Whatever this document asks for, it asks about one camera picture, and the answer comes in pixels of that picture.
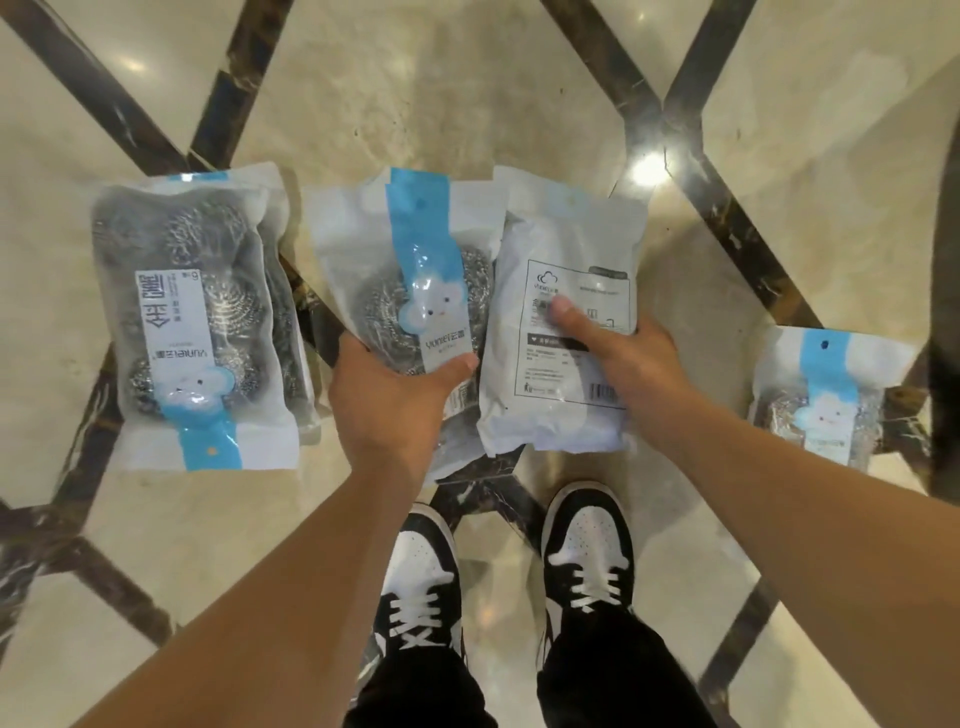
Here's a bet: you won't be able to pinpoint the person's left hand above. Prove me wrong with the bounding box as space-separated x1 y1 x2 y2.
327 333 481 485

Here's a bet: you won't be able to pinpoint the person's right hand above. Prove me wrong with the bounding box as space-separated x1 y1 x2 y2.
549 296 695 444

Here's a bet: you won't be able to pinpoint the person's right forearm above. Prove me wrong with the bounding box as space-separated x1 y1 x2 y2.
633 389 960 728

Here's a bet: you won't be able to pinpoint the person's left forearm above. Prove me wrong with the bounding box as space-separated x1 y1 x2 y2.
74 453 436 728

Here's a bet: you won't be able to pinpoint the black and white sneaker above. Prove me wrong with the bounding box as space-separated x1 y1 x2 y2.
372 502 465 661
539 479 637 624

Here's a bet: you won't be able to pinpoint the black trousers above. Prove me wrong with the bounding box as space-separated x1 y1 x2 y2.
344 599 718 728

